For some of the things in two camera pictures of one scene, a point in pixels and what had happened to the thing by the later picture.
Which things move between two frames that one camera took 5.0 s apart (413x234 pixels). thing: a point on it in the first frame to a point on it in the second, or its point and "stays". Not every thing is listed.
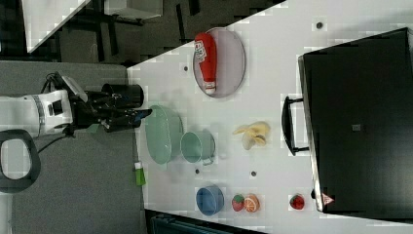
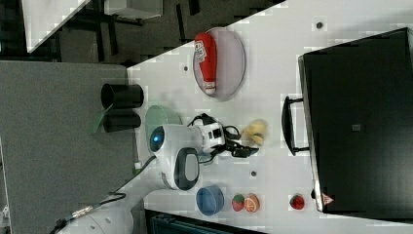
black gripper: (98, 109) to (231, 144)
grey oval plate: (231, 62) stays
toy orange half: (251, 203) stays
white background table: (43, 19) stays
